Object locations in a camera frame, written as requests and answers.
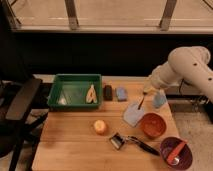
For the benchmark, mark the blue sponge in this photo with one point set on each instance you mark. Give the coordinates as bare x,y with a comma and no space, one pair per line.
121,93

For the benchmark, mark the green plastic tray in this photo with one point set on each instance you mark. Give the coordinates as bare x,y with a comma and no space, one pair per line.
69,91

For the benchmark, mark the red spoon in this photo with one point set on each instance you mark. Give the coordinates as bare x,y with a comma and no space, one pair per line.
172,158

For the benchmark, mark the light blue cloth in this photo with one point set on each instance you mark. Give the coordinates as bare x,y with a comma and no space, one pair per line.
132,114

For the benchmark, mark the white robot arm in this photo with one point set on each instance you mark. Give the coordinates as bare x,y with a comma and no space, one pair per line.
188,63

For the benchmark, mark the light blue cup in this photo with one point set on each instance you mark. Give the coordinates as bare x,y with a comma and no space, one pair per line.
159,99

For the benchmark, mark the dark brown block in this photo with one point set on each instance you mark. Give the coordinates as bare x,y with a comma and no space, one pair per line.
108,95

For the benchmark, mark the red bowl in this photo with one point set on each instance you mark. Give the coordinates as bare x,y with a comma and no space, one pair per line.
153,125

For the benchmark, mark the black handled peeler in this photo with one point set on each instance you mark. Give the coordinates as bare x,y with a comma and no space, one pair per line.
118,141

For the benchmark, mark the purple bowl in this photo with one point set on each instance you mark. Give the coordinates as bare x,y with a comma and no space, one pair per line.
185,156

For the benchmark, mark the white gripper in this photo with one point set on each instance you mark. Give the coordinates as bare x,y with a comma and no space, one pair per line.
158,79

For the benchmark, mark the silver metal fork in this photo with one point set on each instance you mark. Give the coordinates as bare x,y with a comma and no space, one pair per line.
141,102

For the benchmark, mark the black office chair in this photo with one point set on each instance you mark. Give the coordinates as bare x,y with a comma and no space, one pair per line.
14,130

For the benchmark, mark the orange round fruit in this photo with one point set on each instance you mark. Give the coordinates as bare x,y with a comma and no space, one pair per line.
100,127

